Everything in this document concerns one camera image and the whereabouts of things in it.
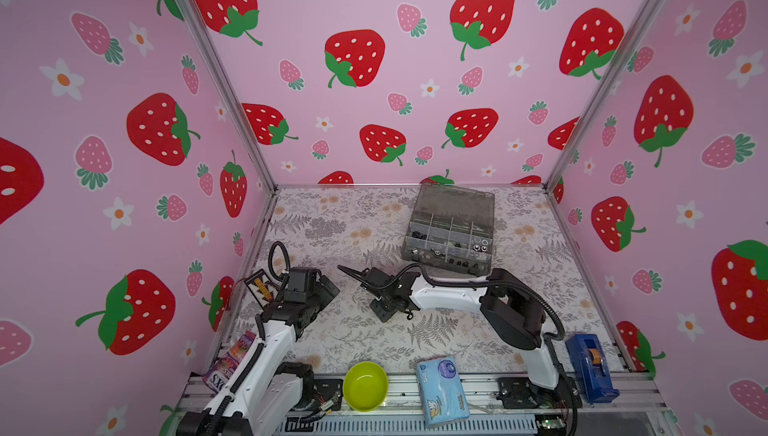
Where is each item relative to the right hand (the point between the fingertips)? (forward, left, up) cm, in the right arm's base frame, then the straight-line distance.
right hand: (378, 307), depth 89 cm
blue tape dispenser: (-11, -57, +4) cm, 58 cm away
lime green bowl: (-21, 0, -1) cm, 21 cm away
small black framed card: (0, +36, +3) cm, 36 cm away
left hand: (0, +15, +7) cm, 17 cm away
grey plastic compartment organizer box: (+28, -22, +5) cm, 36 cm away
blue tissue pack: (-21, -19, +6) cm, 29 cm away
